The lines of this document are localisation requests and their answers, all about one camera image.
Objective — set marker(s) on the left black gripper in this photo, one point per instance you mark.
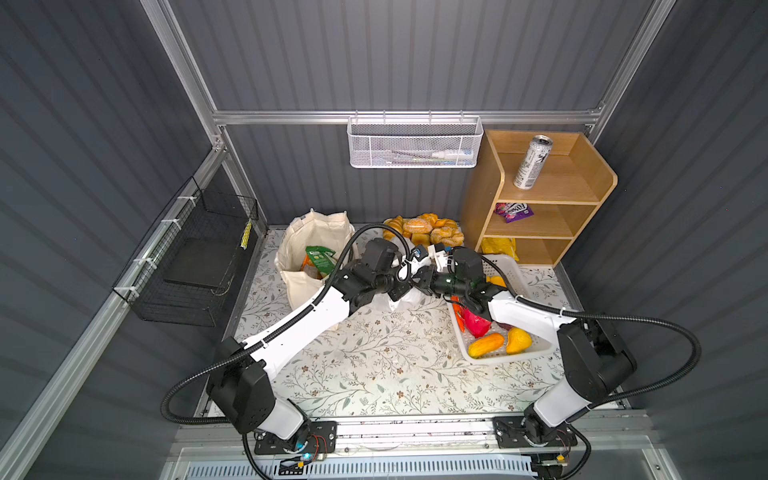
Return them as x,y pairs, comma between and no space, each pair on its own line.
399,291

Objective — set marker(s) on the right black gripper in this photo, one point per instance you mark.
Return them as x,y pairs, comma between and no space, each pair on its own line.
428,275

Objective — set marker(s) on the white lemon-print plastic bag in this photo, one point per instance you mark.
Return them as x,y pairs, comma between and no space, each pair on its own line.
414,300

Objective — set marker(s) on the green candy bag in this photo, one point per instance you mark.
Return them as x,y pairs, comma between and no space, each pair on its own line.
324,258

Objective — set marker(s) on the cream canvas tote bag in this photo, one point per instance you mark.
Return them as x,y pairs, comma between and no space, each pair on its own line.
311,229

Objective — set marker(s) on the orange pink candy bag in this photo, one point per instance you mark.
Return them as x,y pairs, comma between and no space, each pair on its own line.
310,269

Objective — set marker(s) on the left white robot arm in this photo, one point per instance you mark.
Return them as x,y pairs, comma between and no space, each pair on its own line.
242,387

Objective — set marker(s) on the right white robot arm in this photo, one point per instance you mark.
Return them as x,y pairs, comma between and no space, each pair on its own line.
595,360

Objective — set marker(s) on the yellow snack bag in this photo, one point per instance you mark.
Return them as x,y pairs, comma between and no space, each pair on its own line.
500,246

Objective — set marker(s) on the pink dragon fruit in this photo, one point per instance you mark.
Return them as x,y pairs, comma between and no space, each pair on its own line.
474,324

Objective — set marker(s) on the yellow corn cob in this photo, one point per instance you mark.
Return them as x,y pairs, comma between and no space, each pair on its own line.
485,345

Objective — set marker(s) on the yellow pear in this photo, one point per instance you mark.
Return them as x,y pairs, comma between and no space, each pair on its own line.
518,341

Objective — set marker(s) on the purple snack packet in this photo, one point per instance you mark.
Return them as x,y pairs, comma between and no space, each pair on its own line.
512,212

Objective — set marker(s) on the wooden shelf unit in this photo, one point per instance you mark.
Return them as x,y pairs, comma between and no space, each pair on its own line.
573,184

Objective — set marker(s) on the toothpaste tube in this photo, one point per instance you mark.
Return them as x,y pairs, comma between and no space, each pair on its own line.
449,157

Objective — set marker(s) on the right silver drink can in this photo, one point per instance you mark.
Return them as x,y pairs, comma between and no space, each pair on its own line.
533,162

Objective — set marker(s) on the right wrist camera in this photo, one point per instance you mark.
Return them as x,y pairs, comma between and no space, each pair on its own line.
440,256

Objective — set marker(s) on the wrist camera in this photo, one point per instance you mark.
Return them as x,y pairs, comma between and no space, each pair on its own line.
419,257
440,256

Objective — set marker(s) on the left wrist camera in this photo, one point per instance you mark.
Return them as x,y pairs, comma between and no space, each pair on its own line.
419,257

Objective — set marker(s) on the white wire wall basket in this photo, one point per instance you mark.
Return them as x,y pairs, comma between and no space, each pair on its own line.
371,139

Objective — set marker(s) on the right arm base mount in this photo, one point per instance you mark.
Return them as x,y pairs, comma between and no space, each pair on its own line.
528,431

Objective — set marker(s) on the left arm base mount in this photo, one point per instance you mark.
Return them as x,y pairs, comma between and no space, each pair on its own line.
314,437

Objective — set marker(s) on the black wire wall basket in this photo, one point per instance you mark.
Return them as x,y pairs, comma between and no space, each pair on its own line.
195,261

